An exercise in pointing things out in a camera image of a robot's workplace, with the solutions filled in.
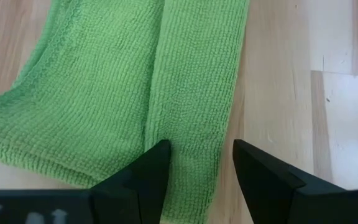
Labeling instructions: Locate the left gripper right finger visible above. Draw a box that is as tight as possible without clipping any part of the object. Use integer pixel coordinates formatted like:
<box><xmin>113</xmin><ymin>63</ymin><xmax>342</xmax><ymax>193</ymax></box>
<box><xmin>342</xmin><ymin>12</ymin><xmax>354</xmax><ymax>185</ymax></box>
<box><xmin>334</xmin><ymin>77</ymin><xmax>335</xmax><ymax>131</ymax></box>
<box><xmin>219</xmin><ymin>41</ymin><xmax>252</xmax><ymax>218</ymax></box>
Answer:
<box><xmin>232</xmin><ymin>139</ymin><xmax>358</xmax><ymax>224</ymax></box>

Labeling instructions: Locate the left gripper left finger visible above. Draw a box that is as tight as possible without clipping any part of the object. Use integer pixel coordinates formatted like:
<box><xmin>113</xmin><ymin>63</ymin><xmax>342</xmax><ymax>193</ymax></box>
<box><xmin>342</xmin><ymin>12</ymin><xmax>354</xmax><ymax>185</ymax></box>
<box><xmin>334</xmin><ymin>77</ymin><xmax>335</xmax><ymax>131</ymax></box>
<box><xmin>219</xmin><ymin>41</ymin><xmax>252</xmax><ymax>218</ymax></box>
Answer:
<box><xmin>90</xmin><ymin>139</ymin><xmax>172</xmax><ymax>224</ymax></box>

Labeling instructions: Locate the green microfiber towel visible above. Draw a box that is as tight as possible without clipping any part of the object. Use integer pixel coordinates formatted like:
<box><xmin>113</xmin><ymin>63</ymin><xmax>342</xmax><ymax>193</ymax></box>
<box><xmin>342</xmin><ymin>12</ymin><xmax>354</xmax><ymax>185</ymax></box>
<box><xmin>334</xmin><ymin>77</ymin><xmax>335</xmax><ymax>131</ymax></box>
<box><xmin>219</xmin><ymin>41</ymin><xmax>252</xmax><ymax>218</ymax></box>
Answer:
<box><xmin>0</xmin><ymin>0</ymin><xmax>250</xmax><ymax>224</ymax></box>

